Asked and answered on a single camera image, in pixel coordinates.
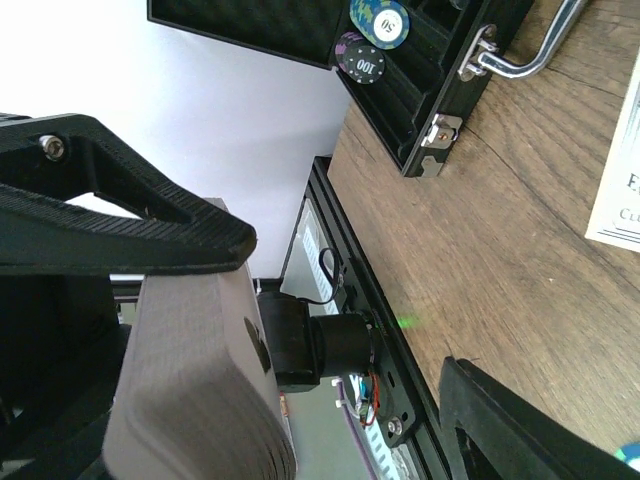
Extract light blue slotted rail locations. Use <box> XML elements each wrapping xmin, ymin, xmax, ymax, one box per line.
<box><xmin>300</xmin><ymin>209</ymin><xmax>334</xmax><ymax>304</ymax></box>

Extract black poker set case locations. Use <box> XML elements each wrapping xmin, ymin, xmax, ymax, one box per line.
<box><xmin>147</xmin><ymin>1</ymin><xmax>584</xmax><ymax>177</ymax></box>

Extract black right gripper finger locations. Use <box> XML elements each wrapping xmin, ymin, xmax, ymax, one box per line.
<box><xmin>439</xmin><ymin>357</ymin><xmax>639</xmax><ymax>479</ymax></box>

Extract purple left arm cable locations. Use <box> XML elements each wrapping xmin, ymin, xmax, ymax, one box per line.
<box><xmin>332</xmin><ymin>379</ymin><xmax>376</xmax><ymax>480</ymax></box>

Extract teal chip in case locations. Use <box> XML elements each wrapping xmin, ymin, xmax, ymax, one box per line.
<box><xmin>349</xmin><ymin>0</ymin><xmax>410</xmax><ymax>50</ymax></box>

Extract playing card deck box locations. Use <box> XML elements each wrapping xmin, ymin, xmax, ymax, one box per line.
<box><xmin>585</xmin><ymin>60</ymin><xmax>639</xmax><ymax>252</ymax></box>

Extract black purple chip in case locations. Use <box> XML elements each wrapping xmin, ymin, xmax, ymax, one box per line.
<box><xmin>334</xmin><ymin>31</ymin><xmax>386</xmax><ymax>85</ymax></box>

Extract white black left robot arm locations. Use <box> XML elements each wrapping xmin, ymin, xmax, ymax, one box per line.
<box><xmin>1</xmin><ymin>114</ymin><xmax>378</xmax><ymax>479</ymax></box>

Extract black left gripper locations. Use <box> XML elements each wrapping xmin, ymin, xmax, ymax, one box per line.
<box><xmin>1</xmin><ymin>114</ymin><xmax>257</xmax><ymax>479</ymax></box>

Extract blue patterned card deck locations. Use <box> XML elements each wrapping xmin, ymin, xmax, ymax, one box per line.
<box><xmin>103</xmin><ymin>268</ymin><xmax>296</xmax><ymax>479</ymax></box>

